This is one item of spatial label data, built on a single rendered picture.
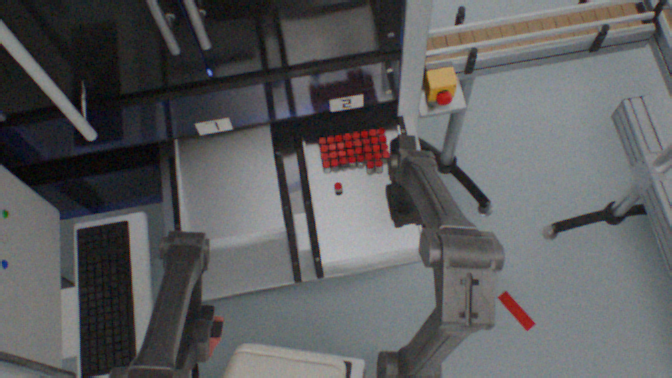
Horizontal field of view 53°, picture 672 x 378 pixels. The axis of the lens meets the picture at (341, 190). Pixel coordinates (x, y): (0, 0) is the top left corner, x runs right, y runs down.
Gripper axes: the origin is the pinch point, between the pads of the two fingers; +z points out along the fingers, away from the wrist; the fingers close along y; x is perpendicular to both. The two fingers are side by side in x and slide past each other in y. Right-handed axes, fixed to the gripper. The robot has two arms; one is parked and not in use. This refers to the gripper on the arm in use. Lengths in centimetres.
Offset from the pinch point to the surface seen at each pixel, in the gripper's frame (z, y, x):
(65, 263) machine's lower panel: 80, 47, 113
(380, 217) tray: 18.4, 11.4, 3.6
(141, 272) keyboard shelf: 26, 12, 68
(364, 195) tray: 17.5, 18.1, 6.5
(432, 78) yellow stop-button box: -0.2, 38.2, -15.6
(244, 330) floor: 106, 20, 55
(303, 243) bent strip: 18.8, 8.3, 24.2
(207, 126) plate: 0, 36, 43
